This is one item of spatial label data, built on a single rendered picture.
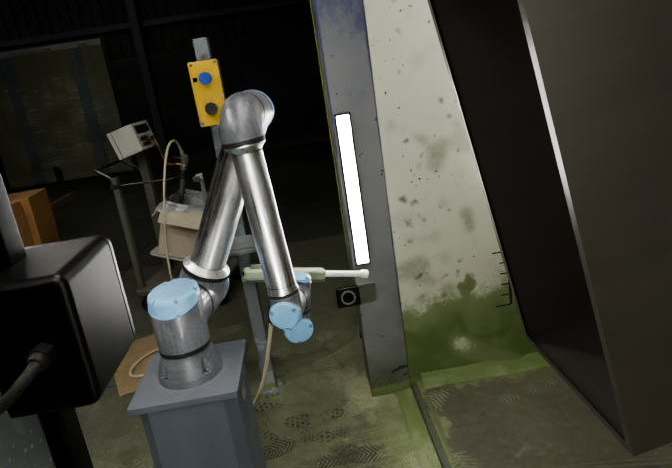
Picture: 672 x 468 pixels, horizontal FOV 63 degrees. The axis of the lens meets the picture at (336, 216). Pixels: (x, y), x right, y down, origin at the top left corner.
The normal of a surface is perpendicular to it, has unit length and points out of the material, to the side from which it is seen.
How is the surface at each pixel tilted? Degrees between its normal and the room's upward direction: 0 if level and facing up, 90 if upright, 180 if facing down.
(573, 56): 91
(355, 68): 90
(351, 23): 90
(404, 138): 90
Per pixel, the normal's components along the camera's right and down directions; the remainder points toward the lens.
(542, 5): 0.10, 0.26
